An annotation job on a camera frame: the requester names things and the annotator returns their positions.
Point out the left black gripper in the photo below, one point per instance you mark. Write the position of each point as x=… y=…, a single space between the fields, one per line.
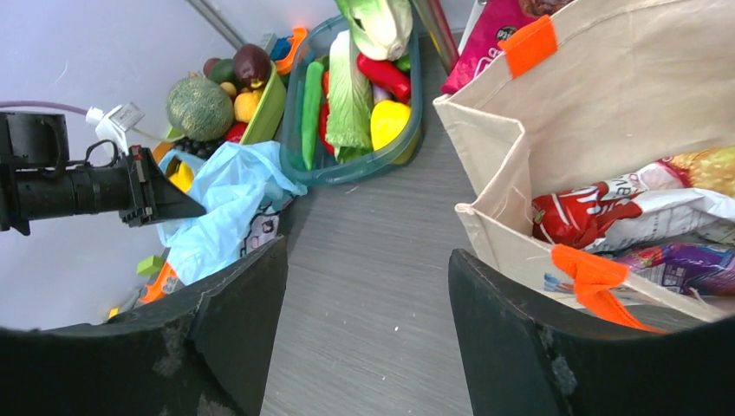
x=135 y=187

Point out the yellow bell pepper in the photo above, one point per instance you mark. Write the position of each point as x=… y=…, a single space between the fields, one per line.
x=387 y=121

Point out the teal vegetable tray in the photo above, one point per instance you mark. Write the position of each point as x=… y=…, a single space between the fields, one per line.
x=327 y=171

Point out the beige canvas tote bag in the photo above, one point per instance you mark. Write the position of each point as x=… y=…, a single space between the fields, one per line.
x=599 y=89

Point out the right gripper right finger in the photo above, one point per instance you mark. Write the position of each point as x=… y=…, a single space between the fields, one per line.
x=526 y=354

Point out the dark purple fruit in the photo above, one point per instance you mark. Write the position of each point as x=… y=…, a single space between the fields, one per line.
x=252 y=66

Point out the red chili pepper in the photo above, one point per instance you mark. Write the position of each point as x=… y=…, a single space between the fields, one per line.
x=323 y=115

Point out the green fruit tray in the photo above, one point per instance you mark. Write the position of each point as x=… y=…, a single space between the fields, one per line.
x=265 y=118

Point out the purple snack bag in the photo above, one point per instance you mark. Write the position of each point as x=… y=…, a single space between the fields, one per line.
x=684 y=268

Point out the green lettuce head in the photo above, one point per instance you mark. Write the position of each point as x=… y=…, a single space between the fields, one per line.
x=381 y=29

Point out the black grapes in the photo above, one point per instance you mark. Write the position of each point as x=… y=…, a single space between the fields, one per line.
x=201 y=149

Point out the light blue plastic bag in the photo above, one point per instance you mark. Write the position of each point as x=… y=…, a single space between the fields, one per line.
x=235 y=184

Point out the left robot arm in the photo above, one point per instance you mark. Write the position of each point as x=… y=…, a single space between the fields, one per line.
x=40 y=181

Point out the yellow banana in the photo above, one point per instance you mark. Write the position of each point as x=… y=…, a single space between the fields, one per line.
x=180 y=175

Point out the napa cabbage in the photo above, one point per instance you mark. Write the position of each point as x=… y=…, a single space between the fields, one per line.
x=350 y=100

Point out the green cucumber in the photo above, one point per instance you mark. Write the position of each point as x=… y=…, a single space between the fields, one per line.
x=311 y=107

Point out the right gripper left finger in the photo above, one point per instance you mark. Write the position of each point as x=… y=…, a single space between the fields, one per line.
x=202 y=350

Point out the pink Real snack bag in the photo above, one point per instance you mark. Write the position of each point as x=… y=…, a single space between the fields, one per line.
x=498 y=21

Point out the green cantaloupe melon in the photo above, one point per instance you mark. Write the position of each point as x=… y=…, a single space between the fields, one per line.
x=199 y=109

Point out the red apple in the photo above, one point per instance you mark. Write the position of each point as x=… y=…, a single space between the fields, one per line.
x=236 y=132

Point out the red white chips bag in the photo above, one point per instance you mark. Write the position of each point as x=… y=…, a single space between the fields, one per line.
x=671 y=197

